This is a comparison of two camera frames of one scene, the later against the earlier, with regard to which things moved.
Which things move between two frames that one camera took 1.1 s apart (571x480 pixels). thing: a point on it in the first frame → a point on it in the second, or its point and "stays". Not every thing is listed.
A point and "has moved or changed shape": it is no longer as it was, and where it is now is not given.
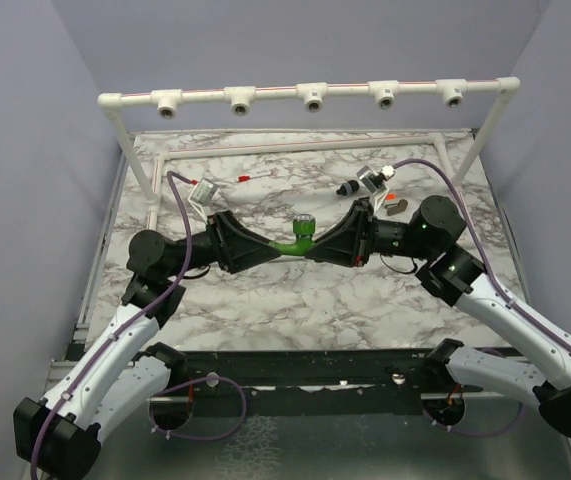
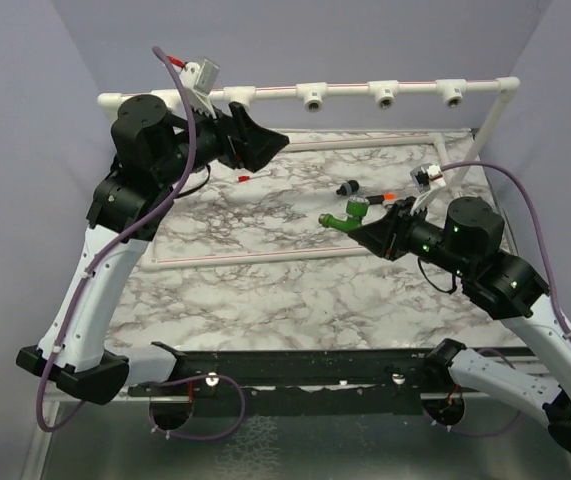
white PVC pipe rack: x=167 y=103 stays
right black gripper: x=350 y=241 → x=385 y=237
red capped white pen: x=245 y=178 stays
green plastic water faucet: x=304 y=226 has moved or changed shape
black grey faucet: x=348 y=187 stays
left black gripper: x=236 y=246 → x=245 y=142
